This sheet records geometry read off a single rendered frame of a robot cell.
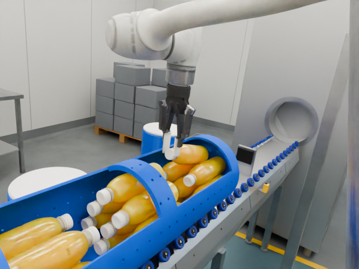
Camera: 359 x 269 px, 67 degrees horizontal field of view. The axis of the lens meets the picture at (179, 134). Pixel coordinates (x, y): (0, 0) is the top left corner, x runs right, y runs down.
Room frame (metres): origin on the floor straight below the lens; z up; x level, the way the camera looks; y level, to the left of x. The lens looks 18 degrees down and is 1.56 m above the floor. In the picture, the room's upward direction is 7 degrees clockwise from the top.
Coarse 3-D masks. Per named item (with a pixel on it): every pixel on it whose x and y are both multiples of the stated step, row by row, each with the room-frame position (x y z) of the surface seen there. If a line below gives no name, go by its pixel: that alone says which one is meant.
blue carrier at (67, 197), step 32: (128, 160) 0.74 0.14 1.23; (160, 160) 1.00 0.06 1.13; (224, 160) 1.02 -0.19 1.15; (64, 192) 0.65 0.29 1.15; (96, 192) 0.75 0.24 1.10; (160, 192) 0.63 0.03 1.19; (224, 192) 0.88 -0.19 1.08; (0, 224) 0.52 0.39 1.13; (160, 224) 0.59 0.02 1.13; (192, 224) 0.74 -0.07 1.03; (0, 256) 0.34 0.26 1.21; (96, 256) 0.63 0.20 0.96; (128, 256) 0.49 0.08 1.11
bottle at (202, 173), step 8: (208, 160) 0.97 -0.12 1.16; (216, 160) 0.98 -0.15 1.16; (192, 168) 0.90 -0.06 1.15; (200, 168) 0.89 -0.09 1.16; (208, 168) 0.91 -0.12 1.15; (216, 168) 0.94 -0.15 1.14; (224, 168) 0.99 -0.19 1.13; (200, 176) 0.86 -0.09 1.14; (208, 176) 0.89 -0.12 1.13; (216, 176) 0.95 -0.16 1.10; (200, 184) 0.87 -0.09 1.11
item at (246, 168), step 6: (240, 150) 1.39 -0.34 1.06; (246, 150) 1.38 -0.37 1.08; (252, 150) 1.37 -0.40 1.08; (240, 156) 1.39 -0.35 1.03; (246, 156) 1.37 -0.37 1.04; (252, 156) 1.36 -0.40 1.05; (240, 162) 1.40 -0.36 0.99; (246, 162) 1.37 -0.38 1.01; (252, 162) 1.37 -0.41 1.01; (240, 168) 1.40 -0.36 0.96; (246, 168) 1.38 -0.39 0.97; (252, 168) 1.37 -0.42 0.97; (246, 174) 1.38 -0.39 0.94
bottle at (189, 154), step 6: (186, 144) 0.93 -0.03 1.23; (180, 150) 0.87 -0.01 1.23; (186, 150) 0.88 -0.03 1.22; (192, 150) 0.91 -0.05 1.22; (198, 150) 0.94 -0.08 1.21; (204, 150) 0.98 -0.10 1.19; (180, 156) 0.86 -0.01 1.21; (186, 156) 0.87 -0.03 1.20; (192, 156) 0.90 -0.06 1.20; (198, 156) 0.93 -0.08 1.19; (204, 156) 0.97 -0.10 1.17; (180, 162) 0.87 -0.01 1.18; (186, 162) 0.88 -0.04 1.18; (192, 162) 0.92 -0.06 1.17; (198, 162) 0.95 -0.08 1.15
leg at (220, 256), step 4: (224, 248) 1.13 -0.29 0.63; (220, 252) 1.10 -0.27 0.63; (224, 252) 1.11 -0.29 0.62; (216, 256) 1.10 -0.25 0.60; (220, 256) 1.09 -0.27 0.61; (224, 256) 1.12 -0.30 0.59; (212, 260) 1.12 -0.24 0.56; (216, 260) 1.10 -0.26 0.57; (220, 260) 1.09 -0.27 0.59; (212, 264) 1.11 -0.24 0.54; (216, 264) 1.10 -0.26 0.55; (220, 264) 1.09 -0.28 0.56; (212, 268) 1.11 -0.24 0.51; (216, 268) 1.10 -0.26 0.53; (220, 268) 1.10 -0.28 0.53
